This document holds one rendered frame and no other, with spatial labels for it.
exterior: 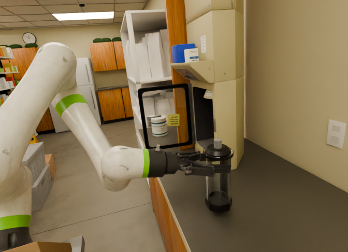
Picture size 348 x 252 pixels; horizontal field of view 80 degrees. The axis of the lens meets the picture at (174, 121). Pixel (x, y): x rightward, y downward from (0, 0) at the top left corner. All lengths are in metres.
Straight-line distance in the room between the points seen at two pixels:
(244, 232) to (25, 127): 0.75
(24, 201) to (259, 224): 0.76
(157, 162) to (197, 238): 0.31
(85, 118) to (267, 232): 0.76
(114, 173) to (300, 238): 0.63
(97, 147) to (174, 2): 0.91
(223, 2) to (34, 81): 0.78
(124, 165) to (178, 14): 0.96
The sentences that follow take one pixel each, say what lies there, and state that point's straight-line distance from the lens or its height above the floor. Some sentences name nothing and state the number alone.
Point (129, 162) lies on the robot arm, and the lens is 0.63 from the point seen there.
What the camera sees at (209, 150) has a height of 1.21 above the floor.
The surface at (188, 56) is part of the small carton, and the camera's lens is 1.03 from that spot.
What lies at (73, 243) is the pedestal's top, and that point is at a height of 0.94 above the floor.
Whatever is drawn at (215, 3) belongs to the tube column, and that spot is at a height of 1.74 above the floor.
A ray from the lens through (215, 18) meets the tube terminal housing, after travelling 0.99.
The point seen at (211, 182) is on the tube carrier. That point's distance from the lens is 0.78.
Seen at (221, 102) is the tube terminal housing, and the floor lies 1.31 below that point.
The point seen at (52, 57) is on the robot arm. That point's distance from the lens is 0.79.
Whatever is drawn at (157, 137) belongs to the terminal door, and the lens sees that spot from 1.30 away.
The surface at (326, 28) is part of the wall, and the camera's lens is 1.12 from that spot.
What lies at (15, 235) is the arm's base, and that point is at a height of 1.13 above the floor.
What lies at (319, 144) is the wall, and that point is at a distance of 1.19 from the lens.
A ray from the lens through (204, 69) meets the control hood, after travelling 0.95.
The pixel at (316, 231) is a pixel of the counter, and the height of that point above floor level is 0.94.
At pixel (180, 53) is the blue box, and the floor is 1.56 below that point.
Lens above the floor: 1.53
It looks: 16 degrees down
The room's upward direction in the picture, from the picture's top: 6 degrees counter-clockwise
